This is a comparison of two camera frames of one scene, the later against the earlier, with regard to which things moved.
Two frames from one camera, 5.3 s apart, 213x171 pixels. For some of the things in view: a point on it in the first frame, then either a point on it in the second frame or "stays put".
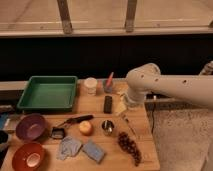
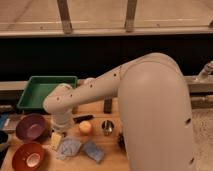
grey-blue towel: [69, 148] stays put
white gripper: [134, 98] to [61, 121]
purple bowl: [30, 126] stays put
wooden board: [103, 132] stays put
